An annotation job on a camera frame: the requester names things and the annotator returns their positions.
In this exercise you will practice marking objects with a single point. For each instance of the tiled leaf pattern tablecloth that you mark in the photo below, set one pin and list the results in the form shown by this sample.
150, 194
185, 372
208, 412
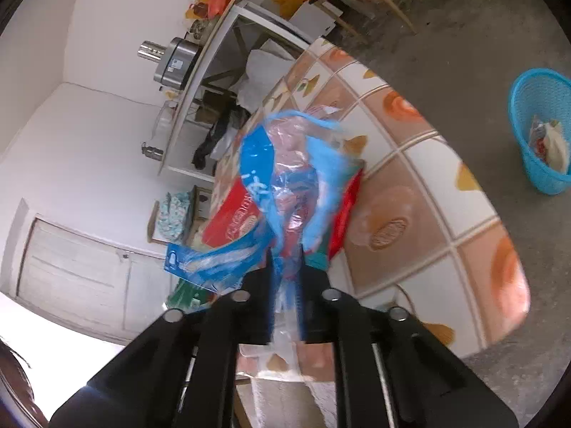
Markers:
424, 214

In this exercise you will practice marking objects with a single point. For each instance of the white plastic sheet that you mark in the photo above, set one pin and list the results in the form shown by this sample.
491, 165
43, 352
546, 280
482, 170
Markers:
263, 71

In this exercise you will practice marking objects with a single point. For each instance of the red snack packet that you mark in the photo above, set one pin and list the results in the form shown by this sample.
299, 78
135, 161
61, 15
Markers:
232, 223

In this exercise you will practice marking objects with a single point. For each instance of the dark brown object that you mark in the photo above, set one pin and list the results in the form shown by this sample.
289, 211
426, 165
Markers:
15, 388

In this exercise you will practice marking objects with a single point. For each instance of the white door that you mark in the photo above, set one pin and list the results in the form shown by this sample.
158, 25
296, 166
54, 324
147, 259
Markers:
80, 272

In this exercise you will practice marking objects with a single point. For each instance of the black bag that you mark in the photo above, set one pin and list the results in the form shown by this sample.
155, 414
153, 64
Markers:
218, 133

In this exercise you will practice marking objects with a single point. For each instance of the white textured cloth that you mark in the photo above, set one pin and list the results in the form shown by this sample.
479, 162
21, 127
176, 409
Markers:
285, 403

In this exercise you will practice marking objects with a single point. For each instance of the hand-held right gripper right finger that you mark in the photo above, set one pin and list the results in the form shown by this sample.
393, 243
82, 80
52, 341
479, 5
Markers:
304, 303

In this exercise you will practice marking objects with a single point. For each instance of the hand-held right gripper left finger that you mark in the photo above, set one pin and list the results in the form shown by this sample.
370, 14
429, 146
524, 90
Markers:
267, 296

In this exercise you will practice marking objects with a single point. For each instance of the clear plastic jug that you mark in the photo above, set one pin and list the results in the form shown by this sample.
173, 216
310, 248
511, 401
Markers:
164, 120

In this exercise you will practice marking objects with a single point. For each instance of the blue clear plastic bag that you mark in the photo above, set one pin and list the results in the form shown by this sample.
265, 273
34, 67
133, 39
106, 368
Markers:
285, 174

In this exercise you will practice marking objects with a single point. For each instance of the white plastic wrapper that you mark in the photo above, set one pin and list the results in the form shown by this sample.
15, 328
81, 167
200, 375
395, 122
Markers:
553, 142

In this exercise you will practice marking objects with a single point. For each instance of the white metal frame table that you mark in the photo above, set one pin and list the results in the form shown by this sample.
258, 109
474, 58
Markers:
214, 42

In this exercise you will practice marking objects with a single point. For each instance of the floral cloth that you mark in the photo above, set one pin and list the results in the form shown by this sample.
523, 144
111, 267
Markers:
174, 216

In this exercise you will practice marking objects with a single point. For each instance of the blue plastic basket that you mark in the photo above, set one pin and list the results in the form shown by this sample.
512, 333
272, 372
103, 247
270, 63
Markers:
526, 98

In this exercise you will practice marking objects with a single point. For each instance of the green packet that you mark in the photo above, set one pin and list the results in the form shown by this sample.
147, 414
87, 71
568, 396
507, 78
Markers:
187, 294

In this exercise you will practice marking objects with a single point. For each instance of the silver rice cooker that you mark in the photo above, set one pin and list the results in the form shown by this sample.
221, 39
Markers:
176, 60

